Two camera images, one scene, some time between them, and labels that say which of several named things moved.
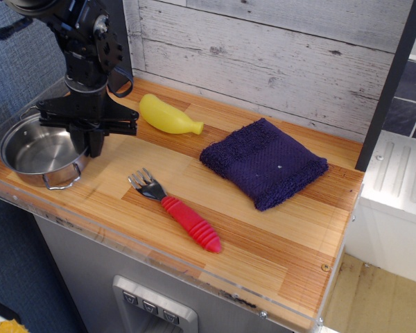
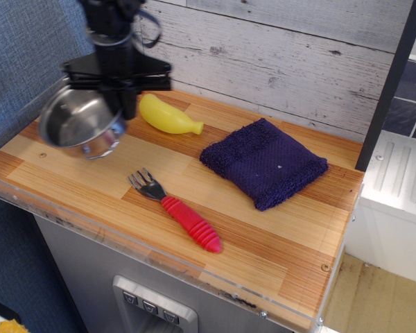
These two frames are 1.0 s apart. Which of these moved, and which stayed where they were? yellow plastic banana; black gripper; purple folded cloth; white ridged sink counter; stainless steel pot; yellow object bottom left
Moved: stainless steel pot; black gripper
Stayed: white ridged sink counter; yellow object bottom left; yellow plastic banana; purple folded cloth
